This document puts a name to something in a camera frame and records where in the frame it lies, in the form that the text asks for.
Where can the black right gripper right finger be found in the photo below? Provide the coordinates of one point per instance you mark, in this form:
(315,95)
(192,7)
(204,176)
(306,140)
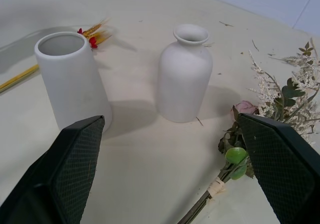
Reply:
(280,164)

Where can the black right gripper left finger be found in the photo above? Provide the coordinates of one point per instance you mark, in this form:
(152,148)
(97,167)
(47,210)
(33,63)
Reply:
(62,174)

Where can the white cylindrical ceramic vase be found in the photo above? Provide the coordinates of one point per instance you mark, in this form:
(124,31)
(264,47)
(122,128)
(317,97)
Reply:
(72,83)

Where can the white bottle-shaped ceramic vase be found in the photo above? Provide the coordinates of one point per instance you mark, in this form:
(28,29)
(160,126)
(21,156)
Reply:
(183,83)

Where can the pink and white flower bouquet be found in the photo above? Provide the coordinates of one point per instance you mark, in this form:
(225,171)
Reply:
(275,96)

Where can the yellow wheat stem red berries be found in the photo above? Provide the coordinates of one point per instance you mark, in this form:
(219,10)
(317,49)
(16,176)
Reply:
(96,34)

